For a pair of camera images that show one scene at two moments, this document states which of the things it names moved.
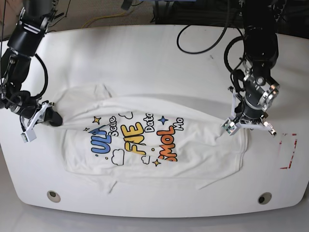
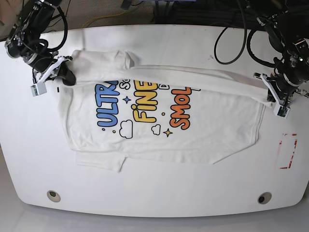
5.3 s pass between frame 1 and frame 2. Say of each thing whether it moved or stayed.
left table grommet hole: stayed
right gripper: moved
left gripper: moved
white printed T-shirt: moved
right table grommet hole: stayed
